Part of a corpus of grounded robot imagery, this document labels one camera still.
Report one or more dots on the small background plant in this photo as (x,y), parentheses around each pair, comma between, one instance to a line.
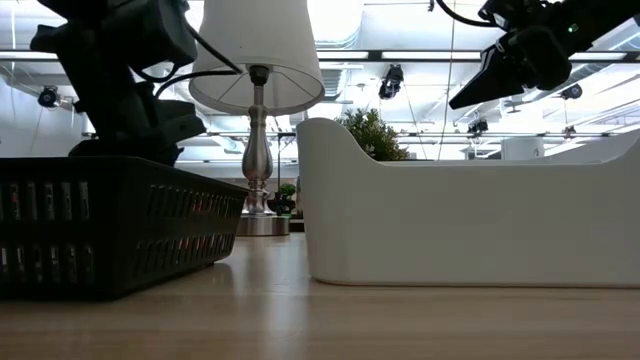
(285,197)

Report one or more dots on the black ceiling camera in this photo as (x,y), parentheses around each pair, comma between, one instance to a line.
(571,91)
(48,97)
(477,126)
(391,82)

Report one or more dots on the black plastic mesh basket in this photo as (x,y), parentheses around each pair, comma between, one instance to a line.
(115,230)

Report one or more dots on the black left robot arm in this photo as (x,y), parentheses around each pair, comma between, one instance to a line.
(100,30)

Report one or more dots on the potted plant ribbed pot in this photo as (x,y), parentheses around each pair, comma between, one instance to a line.
(372,137)

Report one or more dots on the white plastic bin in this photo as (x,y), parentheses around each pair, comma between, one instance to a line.
(450,225)

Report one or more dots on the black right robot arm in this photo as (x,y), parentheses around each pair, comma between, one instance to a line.
(605,22)

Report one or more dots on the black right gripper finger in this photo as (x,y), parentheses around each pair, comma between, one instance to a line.
(492,82)

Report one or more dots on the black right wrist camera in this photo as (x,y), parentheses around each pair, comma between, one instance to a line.
(515,12)

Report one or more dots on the silver table lamp white shade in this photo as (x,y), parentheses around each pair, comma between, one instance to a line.
(257,50)

